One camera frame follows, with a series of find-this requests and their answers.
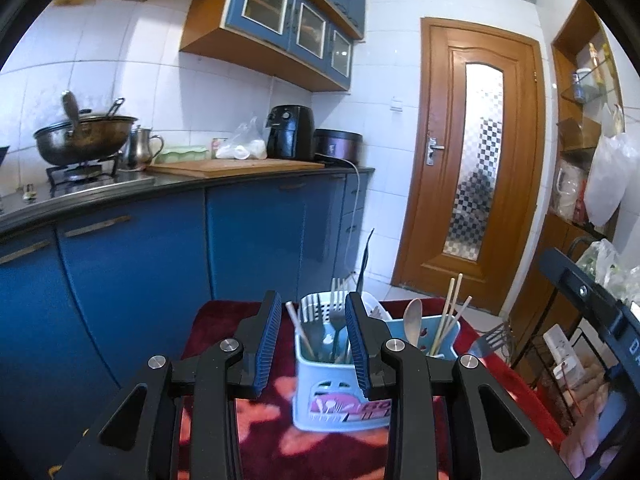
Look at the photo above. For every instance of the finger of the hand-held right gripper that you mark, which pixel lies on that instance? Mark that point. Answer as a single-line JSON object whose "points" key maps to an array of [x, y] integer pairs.
{"points": [[575, 282]]}

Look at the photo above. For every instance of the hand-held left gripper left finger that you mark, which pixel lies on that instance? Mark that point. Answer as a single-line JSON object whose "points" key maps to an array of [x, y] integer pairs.
{"points": [[267, 350]]}

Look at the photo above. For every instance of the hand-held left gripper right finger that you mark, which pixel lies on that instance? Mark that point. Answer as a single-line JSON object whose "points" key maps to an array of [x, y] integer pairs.
{"points": [[360, 350]]}

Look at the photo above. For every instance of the white plastic fork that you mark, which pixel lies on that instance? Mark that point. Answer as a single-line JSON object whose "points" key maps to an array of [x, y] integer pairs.
{"points": [[296, 322]]}

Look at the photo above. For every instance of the light blue utensil box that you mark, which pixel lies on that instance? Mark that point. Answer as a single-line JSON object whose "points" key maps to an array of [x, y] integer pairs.
{"points": [[325, 385]]}

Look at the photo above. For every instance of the beige spoon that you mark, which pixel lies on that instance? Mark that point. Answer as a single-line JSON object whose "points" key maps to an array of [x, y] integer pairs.
{"points": [[413, 317]]}

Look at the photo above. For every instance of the person's right hand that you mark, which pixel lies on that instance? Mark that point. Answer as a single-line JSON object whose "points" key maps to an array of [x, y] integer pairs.
{"points": [[595, 425]]}

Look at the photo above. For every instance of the white power strip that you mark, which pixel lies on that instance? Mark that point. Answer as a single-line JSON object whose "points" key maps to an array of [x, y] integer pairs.
{"points": [[562, 352]]}

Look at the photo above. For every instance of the black flat tool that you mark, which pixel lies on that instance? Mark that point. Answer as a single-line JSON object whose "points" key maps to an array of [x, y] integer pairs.
{"points": [[365, 260]]}

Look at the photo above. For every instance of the red and peach printed blanket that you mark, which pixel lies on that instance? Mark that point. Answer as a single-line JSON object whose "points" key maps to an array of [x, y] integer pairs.
{"points": [[300, 450]]}

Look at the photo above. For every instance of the white plastic bag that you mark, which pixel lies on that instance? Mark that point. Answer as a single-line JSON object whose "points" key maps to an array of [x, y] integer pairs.
{"points": [[610, 180]]}

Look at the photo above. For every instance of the wooden door with glass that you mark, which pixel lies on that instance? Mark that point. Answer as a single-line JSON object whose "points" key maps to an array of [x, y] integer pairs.
{"points": [[435, 210]]}

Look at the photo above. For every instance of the wooden shelf unit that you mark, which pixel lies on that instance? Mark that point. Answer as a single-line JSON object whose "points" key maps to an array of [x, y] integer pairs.
{"points": [[565, 110]]}

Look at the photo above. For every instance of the black countertop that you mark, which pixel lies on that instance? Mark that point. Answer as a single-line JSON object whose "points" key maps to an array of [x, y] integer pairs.
{"points": [[200, 180]]}

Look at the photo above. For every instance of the wooden cutting board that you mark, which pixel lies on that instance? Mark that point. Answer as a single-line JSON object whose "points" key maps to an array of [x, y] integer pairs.
{"points": [[235, 166]]}

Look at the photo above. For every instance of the dark rice cooker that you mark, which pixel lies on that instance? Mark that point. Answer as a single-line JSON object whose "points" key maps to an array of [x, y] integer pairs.
{"points": [[337, 146]]}

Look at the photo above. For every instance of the clear plastic bag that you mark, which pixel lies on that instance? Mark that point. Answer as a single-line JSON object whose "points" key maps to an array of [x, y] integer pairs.
{"points": [[245, 145]]}

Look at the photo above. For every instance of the green container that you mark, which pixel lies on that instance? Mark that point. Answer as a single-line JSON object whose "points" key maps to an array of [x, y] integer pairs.
{"points": [[180, 155]]}

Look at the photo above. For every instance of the black air fryer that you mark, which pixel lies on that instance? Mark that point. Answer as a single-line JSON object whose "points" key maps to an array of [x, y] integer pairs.
{"points": [[290, 132]]}

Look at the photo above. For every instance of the metal kettle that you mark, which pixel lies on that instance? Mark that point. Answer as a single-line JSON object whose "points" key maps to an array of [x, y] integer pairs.
{"points": [[141, 147]]}

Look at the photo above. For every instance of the gas stove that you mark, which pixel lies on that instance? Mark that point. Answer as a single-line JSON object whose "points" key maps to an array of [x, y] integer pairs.
{"points": [[90, 177]]}

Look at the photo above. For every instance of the large dark wok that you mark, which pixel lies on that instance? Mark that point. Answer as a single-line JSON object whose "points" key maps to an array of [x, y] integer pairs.
{"points": [[85, 140]]}

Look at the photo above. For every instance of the metal spatula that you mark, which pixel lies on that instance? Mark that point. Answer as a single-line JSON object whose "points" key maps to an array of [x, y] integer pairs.
{"points": [[115, 107]]}

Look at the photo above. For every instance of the white wall switch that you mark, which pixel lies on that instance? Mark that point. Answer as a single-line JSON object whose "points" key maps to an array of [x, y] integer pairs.
{"points": [[397, 104]]}

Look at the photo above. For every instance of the blue wall cabinet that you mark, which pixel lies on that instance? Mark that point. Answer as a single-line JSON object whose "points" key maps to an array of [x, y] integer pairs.
{"points": [[280, 15]]}

